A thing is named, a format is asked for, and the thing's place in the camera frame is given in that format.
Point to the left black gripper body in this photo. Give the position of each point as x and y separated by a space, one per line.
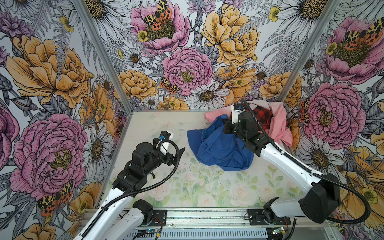
159 158

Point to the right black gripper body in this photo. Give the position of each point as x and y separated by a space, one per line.
233 129

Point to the blue cloth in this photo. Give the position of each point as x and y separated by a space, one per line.
211 146

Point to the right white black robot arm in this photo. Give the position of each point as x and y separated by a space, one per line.
321 197

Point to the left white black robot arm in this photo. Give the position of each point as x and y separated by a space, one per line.
120 214

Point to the red black plaid cloth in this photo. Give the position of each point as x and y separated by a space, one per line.
263 115

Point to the pink cloth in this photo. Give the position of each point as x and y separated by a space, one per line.
278 130

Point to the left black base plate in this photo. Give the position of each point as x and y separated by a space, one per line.
158 219

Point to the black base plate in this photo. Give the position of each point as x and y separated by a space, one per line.
262 217
158 219

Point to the aluminium front rail frame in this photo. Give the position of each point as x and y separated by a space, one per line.
232 218

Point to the white vented cable duct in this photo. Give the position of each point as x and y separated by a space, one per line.
207 234

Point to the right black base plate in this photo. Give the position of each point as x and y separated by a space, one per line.
262 217

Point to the right aluminium corner post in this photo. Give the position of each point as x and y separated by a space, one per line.
313 38

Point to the aluminium corner post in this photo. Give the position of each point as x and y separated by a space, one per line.
95 37
313 38

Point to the left aluminium corner post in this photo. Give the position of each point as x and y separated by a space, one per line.
95 37

